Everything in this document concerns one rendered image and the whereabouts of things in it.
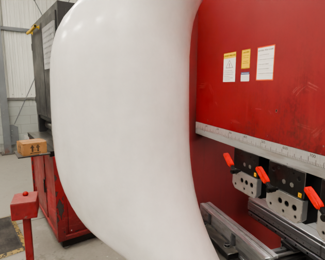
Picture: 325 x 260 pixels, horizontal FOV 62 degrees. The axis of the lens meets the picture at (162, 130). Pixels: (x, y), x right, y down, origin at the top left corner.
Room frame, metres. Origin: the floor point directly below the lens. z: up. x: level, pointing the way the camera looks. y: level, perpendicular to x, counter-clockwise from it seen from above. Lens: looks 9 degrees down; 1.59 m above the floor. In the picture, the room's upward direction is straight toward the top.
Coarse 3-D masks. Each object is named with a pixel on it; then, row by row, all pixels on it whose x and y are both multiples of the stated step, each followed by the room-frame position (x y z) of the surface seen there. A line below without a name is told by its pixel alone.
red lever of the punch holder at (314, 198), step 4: (304, 188) 0.71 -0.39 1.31; (308, 188) 0.70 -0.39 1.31; (312, 188) 0.70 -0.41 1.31; (308, 192) 0.69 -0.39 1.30; (312, 192) 0.69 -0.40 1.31; (308, 196) 0.69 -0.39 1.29; (312, 196) 0.68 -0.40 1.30; (316, 196) 0.68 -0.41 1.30; (312, 200) 0.68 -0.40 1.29; (316, 200) 0.67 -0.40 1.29; (320, 200) 0.68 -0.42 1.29; (316, 204) 0.67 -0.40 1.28; (320, 204) 0.67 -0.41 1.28; (316, 208) 0.67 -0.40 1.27; (320, 208) 0.66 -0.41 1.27; (320, 212) 0.66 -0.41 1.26; (324, 212) 0.65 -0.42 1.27; (320, 216) 0.65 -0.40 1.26; (324, 216) 0.64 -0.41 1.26; (324, 220) 0.64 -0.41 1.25
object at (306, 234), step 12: (252, 204) 1.37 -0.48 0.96; (264, 204) 1.32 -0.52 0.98; (252, 216) 1.36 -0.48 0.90; (264, 216) 1.28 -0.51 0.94; (276, 216) 1.21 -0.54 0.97; (276, 228) 1.21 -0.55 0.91; (288, 228) 1.13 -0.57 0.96; (300, 228) 1.08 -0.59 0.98; (312, 228) 1.08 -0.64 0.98; (288, 240) 1.13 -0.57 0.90; (300, 240) 1.07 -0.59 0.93; (312, 240) 1.02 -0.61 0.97; (312, 252) 1.02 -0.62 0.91; (324, 252) 0.96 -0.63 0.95
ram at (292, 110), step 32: (224, 0) 1.19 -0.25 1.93; (256, 0) 1.00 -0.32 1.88; (288, 0) 0.86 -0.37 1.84; (320, 0) 0.76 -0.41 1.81; (224, 32) 1.18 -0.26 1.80; (256, 32) 0.99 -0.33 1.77; (288, 32) 0.85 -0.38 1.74; (320, 32) 0.75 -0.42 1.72; (288, 64) 0.84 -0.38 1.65; (320, 64) 0.74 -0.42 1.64; (224, 96) 1.16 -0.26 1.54; (256, 96) 0.97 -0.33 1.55; (288, 96) 0.83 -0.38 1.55; (320, 96) 0.73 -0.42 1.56; (224, 128) 1.15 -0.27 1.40; (256, 128) 0.96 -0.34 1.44; (288, 128) 0.82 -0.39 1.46; (320, 128) 0.72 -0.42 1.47; (288, 160) 0.82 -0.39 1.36
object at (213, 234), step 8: (208, 224) 1.26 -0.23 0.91; (208, 232) 1.19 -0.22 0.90; (216, 232) 1.19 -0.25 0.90; (216, 240) 1.12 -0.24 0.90; (224, 240) 1.12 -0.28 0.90; (216, 248) 1.10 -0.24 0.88; (224, 248) 1.06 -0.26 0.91; (232, 248) 1.06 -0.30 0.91; (224, 256) 1.04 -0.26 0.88; (232, 256) 1.02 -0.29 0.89
